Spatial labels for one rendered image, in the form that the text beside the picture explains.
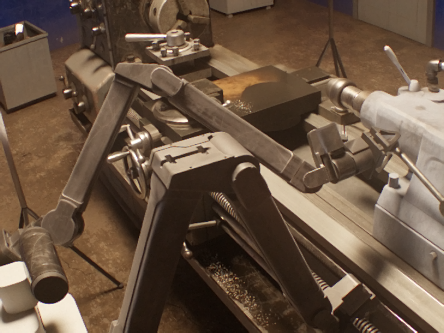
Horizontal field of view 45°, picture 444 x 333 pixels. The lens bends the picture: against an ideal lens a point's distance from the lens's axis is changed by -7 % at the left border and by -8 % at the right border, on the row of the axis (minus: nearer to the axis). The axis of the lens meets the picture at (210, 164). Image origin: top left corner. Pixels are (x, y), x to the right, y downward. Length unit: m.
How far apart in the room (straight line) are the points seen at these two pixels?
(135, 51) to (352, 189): 1.24
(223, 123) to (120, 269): 1.65
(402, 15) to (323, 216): 4.16
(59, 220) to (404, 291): 0.80
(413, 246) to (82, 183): 0.79
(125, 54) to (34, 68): 2.05
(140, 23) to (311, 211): 1.37
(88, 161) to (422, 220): 0.78
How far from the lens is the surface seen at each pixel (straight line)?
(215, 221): 1.94
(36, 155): 3.92
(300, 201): 1.62
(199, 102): 1.22
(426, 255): 1.38
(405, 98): 1.48
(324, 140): 1.23
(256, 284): 2.00
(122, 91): 1.23
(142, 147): 1.93
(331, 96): 1.63
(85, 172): 1.23
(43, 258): 1.01
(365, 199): 1.84
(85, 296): 2.67
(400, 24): 5.61
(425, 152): 1.36
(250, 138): 1.21
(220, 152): 0.75
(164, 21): 2.43
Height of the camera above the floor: 1.78
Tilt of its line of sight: 31 degrees down
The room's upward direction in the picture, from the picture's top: 6 degrees counter-clockwise
